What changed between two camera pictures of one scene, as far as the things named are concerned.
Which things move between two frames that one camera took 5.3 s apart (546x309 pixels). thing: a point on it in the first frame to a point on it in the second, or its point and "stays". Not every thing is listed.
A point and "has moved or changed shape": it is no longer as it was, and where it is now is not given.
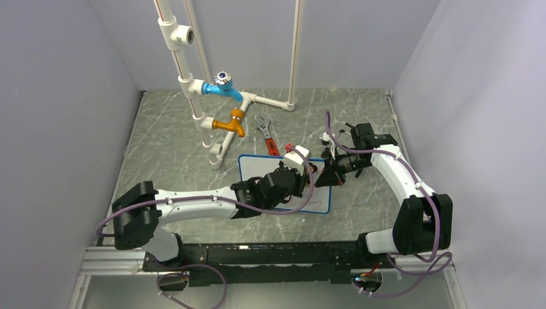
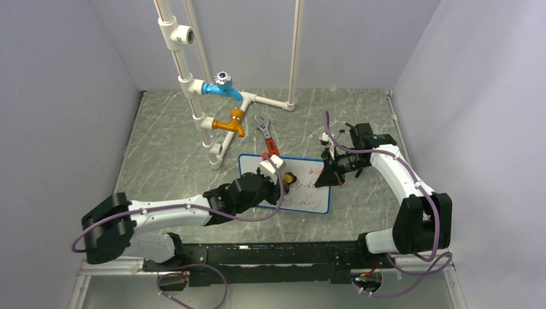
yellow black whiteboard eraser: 312,167 has moved or changed shape
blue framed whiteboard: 320,201 stays
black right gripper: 329,176 stays
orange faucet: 235,125 stays
